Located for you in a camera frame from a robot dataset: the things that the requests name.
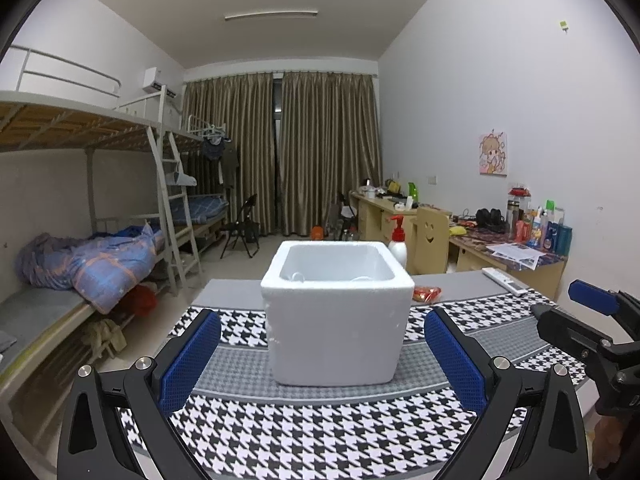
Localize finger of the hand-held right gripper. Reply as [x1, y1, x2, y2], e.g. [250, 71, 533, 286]
[568, 279, 640, 321]
[531, 302, 615, 362]

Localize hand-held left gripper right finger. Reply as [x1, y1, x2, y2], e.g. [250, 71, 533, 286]
[422, 307, 588, 480]

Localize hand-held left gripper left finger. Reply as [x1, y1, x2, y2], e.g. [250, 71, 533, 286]
[56, 308, 223, 480]

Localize white foam box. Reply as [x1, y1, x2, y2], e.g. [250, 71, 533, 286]
[260, 240, 415, 387]

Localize person's right hand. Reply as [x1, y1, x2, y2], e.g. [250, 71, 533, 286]
[594, 412, 632, 480]

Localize wooden desk with patterned cover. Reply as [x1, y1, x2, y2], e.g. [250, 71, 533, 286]
[448, 225, 569, 301]

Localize red snack packet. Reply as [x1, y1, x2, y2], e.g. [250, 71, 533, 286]
[412, 285, 443, 305]

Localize white remote control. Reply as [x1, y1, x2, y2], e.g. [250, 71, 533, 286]
[482, 267, 528, 295]

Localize red cloth bundle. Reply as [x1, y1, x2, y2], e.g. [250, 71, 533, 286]
[122, 285, 157, 317]

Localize cluster of toiletry bottles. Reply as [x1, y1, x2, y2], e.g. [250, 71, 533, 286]
[505, 185, 573, 256]

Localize printed paper sheets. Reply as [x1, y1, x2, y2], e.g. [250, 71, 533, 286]
[486, 242, 543, 267]

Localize beige cloth bundle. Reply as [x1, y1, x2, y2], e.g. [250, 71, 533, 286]
[82, 320, 128, 358]

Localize wooden chair with smiley cutout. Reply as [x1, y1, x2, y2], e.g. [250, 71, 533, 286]
[415, 206, 451, 275]

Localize white pump bottle red cap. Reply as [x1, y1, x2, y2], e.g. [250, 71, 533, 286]
[387, 215, 408, 270]

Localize black headphones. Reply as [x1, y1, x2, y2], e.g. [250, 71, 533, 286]
[475, 207, 506, 233]

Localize black folding chair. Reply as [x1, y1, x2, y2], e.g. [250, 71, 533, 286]
[220, 193, 261, 259]

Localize blue checked quilt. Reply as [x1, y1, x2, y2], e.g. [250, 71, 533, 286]
[15, 225, 166, 313]

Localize houndstooth tablecloth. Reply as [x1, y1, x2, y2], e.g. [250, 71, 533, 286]
[115, 280, 588, 480]

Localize white metal bunk bed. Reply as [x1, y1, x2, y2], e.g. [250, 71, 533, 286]
[165, 112, 236, 261]
[0, 45, 206, 411]

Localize wooden desk with drawers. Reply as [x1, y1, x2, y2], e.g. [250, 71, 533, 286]
[348, 190, 453, 273]

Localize dark hanging clothes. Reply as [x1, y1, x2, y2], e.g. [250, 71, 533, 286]
[200, 135, 240, 188]

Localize brown curtain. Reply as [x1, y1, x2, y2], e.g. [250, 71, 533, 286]
[281, 71, 383, 237]
[181, 74, 276, 236]

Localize white air conditioner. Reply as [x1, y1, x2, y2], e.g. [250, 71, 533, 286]
[142, 67, 166, 93]

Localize ceiling tube light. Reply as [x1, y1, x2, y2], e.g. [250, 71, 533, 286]
[223, 8, 319, 22]

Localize pink cartoon wall poster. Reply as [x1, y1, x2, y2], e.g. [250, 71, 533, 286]
[478, 131, 508, 176]

